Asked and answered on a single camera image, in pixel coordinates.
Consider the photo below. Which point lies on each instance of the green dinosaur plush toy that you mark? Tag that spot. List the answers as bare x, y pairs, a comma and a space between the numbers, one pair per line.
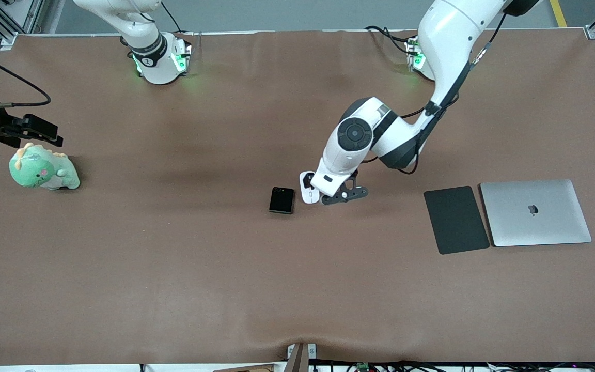
34, 170

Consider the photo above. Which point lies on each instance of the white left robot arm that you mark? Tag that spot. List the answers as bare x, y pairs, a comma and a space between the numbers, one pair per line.
452, 31

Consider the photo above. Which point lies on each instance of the silver laptop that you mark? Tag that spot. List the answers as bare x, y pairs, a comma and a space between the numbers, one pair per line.
535, 227

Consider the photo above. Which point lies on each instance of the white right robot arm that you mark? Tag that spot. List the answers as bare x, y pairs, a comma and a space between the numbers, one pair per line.
153, 57

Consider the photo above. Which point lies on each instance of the brown wooden post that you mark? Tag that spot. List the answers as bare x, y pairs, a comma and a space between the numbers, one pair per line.
300, 361

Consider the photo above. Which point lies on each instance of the small metal table bracket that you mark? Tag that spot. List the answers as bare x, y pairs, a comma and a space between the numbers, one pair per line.
311, 351

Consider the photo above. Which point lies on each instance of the white computer mouse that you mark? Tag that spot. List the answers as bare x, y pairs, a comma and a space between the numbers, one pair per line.
310, 196

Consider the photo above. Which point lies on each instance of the black mouse pad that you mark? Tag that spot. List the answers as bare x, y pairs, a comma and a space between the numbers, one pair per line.
455, 219

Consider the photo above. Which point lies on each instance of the brown table cover sheet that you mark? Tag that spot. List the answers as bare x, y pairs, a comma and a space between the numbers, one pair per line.
173, 284

